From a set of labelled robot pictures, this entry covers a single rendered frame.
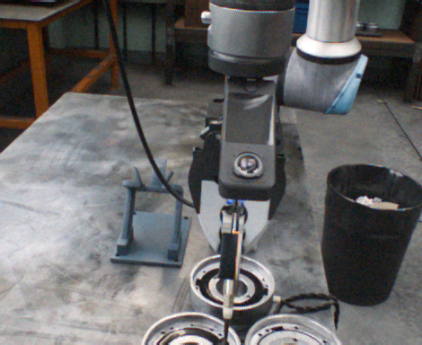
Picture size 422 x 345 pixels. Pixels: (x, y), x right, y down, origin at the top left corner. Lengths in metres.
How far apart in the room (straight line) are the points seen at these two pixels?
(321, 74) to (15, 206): 0.57
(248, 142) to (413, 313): 1.66
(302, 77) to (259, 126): 0.54
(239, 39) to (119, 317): 0.37
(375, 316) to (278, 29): 1.61
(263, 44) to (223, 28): 0.04
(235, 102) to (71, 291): 0.36
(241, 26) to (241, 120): 0.08
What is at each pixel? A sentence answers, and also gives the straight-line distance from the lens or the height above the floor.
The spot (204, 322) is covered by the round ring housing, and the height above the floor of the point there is 0.83.
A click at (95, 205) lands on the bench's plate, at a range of 0.87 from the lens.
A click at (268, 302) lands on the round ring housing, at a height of 0.84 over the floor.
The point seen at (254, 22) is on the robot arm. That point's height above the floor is 1.16.
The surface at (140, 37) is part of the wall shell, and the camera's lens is 4.66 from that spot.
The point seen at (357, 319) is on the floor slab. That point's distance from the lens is 1.93.
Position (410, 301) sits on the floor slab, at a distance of 2.09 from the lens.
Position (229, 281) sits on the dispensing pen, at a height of 0.90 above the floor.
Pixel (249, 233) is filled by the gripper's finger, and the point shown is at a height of 0.95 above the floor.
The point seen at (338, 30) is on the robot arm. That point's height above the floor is 1.07.
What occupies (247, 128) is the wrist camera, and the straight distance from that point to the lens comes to 0.43.
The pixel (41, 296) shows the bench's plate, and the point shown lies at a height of 0.80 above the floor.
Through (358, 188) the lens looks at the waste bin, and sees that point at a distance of 2.03.
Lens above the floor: 1.24
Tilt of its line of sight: 27 degrees down
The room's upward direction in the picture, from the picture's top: 3 degrees clockwise
